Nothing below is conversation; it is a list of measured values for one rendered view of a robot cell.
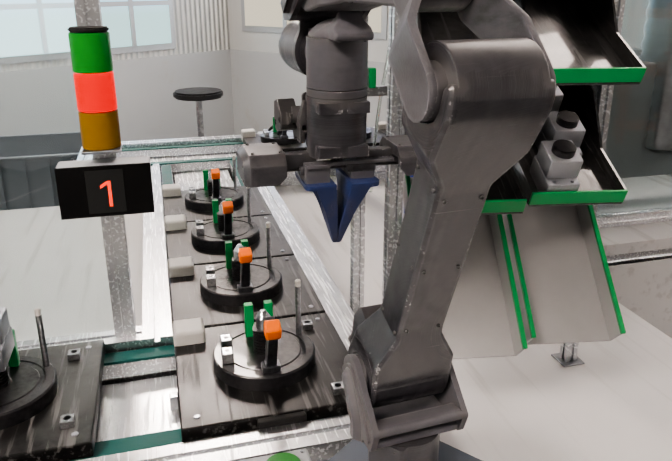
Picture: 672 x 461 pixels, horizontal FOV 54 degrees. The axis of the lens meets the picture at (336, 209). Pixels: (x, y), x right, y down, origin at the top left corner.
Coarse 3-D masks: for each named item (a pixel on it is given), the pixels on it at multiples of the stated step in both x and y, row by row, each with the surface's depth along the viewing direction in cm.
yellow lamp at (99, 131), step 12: (84, 120) 85; (96, 120) 85; (108, 120) 85; (84, 132) 86; (96, 132) 85; (108, 132) 86; (84, 144) 86; (96, 144) 86; (108, 144) 86; (120, 144) 88
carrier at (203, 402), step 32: (192, 320) 98; (256, 320) 89; (288, 320) 102; (320, 320) 102; (192, 352) 94; (224, 352) 87; (256, 352) 89; (288, 352) 90; (320, 352) 94; (192, 384) 86; (224, 384) 86; (256, 384) 84; (288, 384) 86; (320, 384) 86; (192, 416) 80; (224, 416) 80; (256, 416) 80; (320, 416) 82
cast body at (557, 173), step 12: (540, 144) 88; (552, 144) 87; (564, 144) 85; (540, 156) 88; (552, 156) 85; (564, 156) 84; (576, 156) 85; (540, 168) 88; (552, 168) 85; (564, 168) 85; (576, 168) 85; (540, 180) 88; (552, 180) 86; (564, 180) 86; (576, 180) 86
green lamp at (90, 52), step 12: (72, 36) 82; (84, 36) 81; (96, 36) 82; (108, 36) 84; (72, 48) 82; (84, 48) 82; (96, 48) 82; (108, 48) 84; (72, 60) 83; (84, 60) 82; (96, 60) 83; (108, 60) 84; (84, 72) 83; (96, 72) 83
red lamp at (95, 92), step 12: (108, 72) 84; (84, 84) 83; (96, 84) 83; (108, 84) 84; (84, 96) 84; (96, 96) 84; (108, 96) 85; (84, 108) 84; (96, 108) 84; (108, 108) 85
